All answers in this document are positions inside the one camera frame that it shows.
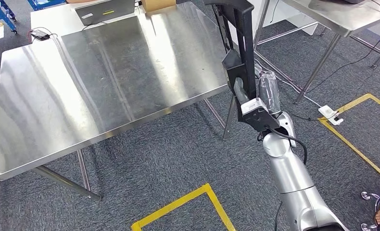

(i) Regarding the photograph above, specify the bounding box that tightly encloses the white power cable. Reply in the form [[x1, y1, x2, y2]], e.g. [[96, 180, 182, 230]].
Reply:
[[253, 59, 323, 109]]

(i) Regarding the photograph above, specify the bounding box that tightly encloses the black device with wires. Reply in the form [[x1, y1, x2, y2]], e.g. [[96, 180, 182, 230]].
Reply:
[[29, 28, 52, 41]]

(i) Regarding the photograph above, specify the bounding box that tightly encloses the yellow floor tape square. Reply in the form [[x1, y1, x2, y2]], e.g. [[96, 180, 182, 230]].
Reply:
[[317, 93, 380, 177], [130, 183, 237, 231]]

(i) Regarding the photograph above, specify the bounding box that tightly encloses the stainless steel workbench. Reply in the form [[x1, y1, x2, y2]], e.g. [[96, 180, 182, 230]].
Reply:
[[0, 1, 239, 202]]

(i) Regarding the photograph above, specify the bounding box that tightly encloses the blue metal shelf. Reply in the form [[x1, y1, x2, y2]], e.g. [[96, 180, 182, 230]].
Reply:
[[0, 0, 18, 35], [26, 0, 67, 11]]

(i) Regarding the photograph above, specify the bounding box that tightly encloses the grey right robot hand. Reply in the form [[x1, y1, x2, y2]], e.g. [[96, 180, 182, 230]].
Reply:
[[233, 62, 282, 116]]

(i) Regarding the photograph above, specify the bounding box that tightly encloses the black plastic frame part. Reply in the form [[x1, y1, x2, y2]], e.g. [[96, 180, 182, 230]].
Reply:
[[204, 0, 258, 102]]

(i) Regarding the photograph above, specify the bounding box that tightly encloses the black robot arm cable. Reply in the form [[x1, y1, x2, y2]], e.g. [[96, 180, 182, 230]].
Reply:
[[257, 125, 308, 231]]

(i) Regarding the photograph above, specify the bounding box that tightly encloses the white panel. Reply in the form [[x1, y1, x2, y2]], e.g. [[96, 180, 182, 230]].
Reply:
[[246, 0, 320, 36]]

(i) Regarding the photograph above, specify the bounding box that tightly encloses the white table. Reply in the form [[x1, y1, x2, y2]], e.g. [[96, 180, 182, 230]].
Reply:
[[30, 0, 186, 42]]

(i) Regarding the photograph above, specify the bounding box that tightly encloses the chrome stool with casters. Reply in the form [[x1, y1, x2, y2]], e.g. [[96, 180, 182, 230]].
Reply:
[[360, 191, 380, 231]]

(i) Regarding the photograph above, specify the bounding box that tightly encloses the black floor cable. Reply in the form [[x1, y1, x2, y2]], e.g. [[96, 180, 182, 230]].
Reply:
[[289, 0, 380, 122]]

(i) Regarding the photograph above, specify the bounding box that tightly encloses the steel frame table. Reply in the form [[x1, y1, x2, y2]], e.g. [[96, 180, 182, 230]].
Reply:
[[253, 0, 380, 105]]

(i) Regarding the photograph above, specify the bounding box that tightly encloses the cardboard box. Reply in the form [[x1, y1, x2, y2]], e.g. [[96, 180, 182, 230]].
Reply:
[[140, 0, 177, 13]]

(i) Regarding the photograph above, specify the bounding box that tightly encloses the white power strip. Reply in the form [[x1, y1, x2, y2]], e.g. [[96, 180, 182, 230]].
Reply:
[[317, 104, 344, 126]]

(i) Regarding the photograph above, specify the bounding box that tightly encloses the grey laptop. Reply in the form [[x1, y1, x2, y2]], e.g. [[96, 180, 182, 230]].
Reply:
[[74, 0, 136, 26]]

